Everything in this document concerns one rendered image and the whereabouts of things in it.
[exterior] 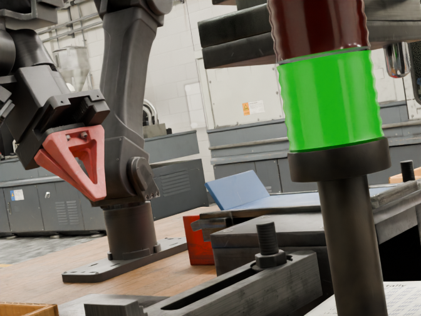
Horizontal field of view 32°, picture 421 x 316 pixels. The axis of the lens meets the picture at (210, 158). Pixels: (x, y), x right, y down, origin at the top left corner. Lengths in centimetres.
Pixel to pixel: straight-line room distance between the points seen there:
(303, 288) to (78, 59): 867
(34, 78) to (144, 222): 26
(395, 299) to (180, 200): 741
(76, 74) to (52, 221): 177
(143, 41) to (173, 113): 875
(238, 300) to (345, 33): 18
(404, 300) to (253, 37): 21
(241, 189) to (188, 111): 892
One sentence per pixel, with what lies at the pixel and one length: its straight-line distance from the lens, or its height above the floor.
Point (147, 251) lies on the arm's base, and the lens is 95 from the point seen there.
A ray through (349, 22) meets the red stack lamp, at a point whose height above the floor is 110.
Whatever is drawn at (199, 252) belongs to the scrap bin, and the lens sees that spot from 88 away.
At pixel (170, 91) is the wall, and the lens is 976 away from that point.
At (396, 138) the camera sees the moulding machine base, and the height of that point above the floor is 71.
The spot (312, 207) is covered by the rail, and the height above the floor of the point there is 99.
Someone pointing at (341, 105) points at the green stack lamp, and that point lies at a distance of 28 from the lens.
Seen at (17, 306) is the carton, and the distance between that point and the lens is 51.
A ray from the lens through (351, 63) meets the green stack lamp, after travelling 29.
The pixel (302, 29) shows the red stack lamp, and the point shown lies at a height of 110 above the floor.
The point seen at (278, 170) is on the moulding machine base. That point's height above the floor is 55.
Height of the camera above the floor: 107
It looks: 3 degrees down
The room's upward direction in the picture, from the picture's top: 9 degrees counter-clockwise
